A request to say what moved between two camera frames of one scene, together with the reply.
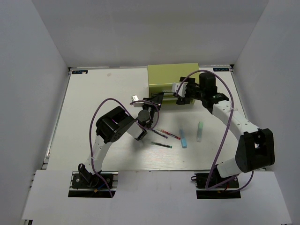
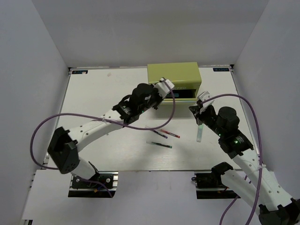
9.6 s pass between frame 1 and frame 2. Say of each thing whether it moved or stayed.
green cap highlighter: stayed
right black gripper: moved
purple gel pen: stayed
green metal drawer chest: stayed
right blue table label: stayed
